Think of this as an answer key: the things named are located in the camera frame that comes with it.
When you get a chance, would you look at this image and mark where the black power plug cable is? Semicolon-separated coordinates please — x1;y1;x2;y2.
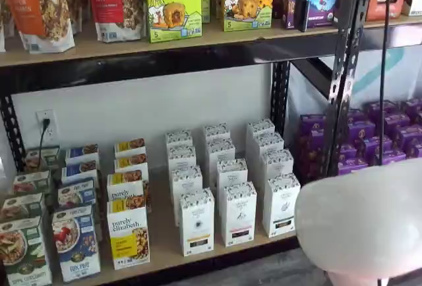
38;118;51;169

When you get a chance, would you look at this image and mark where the white floral box green strip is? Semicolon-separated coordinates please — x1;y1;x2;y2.
245;118;276;139
260;149;295;182
266;173;301;239
253;132;285;156

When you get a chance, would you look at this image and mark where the white floral box yellow strip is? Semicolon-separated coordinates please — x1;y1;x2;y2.
164;129;194;151
179;188;216;257
166;145;198;172
170;165;204;228

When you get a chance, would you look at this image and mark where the yellow Purely Elizabeth box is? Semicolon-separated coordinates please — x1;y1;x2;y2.
113;153;150;175
105;169;146;202
106;197;152;271
113;138;147;157

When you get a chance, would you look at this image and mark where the blue purple snack bar box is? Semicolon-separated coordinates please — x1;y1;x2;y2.
281;0;341;30

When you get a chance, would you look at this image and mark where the thin black cable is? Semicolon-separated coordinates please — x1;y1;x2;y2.
378;0;394;165

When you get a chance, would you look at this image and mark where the white granola bag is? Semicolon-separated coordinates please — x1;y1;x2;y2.
0;0;7;53

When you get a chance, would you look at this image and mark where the white wall outlet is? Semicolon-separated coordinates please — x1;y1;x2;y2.
35;109;57;141

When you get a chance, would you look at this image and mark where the orange Purely Elizabeth granola bag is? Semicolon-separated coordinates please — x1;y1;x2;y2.
0;0;77;53

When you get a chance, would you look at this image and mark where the green Nature's Path cereal box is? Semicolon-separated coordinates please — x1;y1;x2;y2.
12;169;53;198
24;146;61;172
0;215;53;286
0;192;46;225

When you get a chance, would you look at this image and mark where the white floral box pink strip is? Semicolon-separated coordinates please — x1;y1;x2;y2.
206;138;237;182
220;181;258;248
202;123;231;144
216;158;249;202

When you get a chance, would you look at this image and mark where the blue Nature's Path cereal box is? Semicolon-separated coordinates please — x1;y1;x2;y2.
57;178;97;210
61;159;99;182
51;204;102;283
64;143;100;165

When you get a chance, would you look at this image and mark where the particle board shelf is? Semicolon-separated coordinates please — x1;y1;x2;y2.
44;157;299;286
0;11;422;68

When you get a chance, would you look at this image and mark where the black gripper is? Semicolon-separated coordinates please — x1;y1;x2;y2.
285;0;313;33

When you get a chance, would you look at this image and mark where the red Purely Elizabeth granola bag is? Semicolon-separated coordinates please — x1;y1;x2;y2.
86;0;150;43

